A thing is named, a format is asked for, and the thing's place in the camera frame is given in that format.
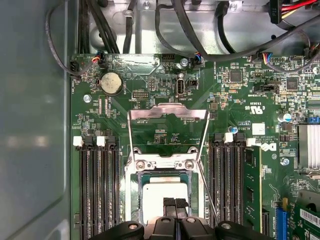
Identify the CPU socket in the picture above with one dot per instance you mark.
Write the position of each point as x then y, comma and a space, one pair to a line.
131, 195

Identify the blue expansion slot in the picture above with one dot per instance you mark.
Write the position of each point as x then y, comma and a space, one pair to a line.
281, 225

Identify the black power connector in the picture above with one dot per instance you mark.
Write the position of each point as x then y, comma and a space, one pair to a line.
276, 12

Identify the graphics card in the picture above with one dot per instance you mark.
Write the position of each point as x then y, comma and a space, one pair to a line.
303, 230

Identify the silver CPU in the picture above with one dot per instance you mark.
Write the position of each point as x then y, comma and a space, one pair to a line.
155, 200

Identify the small blue capacitor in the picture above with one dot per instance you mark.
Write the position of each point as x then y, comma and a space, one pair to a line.
233, 129
287, 118

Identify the silver chipset heat sink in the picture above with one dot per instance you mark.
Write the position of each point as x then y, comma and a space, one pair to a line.
310, 147

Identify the RAM stick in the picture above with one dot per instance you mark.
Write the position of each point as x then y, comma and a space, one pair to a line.
252, 175

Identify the coin battery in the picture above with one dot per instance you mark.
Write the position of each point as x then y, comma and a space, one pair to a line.
111, 82

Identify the silver internal USB port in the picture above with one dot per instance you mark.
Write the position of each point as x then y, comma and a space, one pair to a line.
180, 87

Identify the black PC case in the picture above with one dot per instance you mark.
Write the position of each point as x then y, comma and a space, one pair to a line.
30, 100

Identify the metal socket cover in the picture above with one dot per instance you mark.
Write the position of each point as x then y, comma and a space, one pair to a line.
167, 110

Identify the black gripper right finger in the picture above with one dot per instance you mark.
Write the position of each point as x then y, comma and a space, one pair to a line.
192, 228

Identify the green motherboard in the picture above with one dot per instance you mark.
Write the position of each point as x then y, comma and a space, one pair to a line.
220, 120

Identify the silver board screw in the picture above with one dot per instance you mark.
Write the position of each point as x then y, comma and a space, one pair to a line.
285, 161
184, 62
87, 98

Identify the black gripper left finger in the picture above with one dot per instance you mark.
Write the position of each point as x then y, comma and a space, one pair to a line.
165, 227

